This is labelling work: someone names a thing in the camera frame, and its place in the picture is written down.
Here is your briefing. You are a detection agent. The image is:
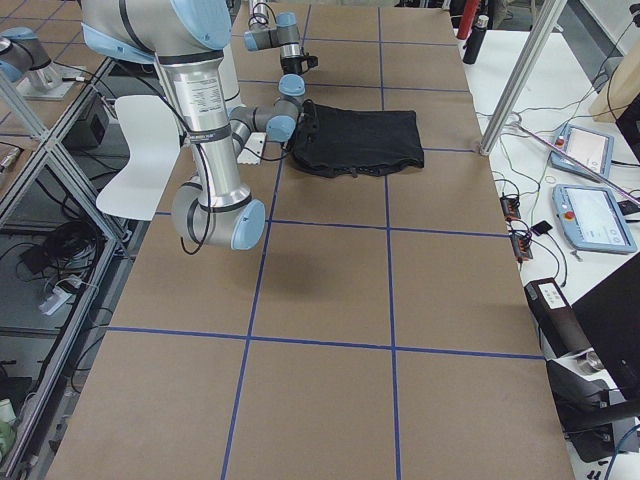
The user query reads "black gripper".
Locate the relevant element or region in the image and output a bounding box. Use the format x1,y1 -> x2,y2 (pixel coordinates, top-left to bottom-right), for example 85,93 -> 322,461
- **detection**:
280,54 -> 311,76

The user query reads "black printed t-shirt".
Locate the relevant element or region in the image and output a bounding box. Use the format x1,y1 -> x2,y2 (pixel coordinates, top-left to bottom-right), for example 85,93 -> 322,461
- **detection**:
287,100 -> 425,178

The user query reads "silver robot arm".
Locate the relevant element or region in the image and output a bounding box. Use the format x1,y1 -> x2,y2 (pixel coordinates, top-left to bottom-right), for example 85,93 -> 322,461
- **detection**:
81,1 -> 306,250
243,1 -> 319,76

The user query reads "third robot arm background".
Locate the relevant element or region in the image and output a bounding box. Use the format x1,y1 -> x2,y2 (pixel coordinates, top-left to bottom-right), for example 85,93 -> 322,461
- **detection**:
1,27 -> 73,101

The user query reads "white plastic chair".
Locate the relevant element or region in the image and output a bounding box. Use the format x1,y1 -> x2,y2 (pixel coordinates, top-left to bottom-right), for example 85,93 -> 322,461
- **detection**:
96,95 -> 180,221

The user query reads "black water bottle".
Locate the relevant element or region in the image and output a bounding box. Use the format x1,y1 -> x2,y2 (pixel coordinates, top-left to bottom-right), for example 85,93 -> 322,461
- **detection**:
462,15 -> 490,65

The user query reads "red bottle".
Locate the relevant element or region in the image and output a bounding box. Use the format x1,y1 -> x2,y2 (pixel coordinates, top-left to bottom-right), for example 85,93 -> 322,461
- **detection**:
456,0 -> 480,40

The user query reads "orange circuit board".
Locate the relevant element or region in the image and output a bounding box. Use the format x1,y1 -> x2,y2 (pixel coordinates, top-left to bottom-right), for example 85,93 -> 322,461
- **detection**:
500,195 -> 522,221

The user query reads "far teach pendant tablet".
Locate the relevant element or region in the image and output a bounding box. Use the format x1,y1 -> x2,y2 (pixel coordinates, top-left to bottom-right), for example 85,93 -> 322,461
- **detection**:
554,124 -> 614,178

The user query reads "teach pendant tablet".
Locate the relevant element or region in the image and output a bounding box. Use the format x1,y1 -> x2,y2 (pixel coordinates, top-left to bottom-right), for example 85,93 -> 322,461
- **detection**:
552,184 -> 637,254
554,124 -> 614,178

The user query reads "white power strip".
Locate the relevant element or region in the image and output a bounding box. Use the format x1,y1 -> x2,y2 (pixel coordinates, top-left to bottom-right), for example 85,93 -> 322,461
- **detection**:
39,277 -> 81,316

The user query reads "near teach pendant tablet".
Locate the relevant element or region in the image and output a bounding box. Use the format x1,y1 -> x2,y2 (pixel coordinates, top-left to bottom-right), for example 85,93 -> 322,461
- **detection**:
552,184 -> 637,254

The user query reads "black box on table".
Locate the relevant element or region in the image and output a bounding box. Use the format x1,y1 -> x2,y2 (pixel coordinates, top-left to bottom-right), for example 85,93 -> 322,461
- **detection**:
524,278 -> 591,357

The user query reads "aluminium frame post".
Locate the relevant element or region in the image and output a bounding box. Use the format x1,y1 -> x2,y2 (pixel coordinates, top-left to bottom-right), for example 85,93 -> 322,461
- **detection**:
479,0 -> 567,156

